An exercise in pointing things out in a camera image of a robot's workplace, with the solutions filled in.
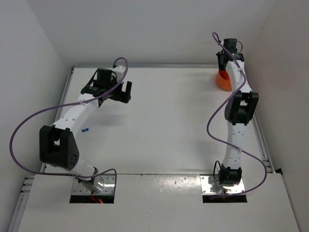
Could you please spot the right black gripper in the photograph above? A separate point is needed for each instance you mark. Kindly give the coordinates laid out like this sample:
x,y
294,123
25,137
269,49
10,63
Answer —
x,y
221,61

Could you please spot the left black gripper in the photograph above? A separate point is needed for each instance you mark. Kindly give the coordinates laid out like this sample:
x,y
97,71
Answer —
x,y
119,95

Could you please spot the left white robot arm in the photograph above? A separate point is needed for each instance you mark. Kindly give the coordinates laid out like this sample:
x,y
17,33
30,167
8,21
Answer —
x,y
57,142

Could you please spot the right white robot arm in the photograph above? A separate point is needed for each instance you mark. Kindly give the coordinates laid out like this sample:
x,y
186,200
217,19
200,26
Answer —
x,y
239,111

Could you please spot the orange round divided container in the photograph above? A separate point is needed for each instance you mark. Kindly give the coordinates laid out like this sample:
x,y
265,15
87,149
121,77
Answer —
x,y
223,81

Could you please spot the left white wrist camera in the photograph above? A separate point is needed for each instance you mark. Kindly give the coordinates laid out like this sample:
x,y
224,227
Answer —
x,y
119,70

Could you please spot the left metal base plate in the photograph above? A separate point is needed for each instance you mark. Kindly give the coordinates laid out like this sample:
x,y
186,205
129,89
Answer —
x,y
101,185

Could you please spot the metal base plate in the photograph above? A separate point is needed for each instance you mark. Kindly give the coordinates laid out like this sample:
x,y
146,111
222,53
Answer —
x,y
101,185
209,186

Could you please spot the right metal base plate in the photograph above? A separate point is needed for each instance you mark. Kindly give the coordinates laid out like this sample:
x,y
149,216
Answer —
x,y
209,186

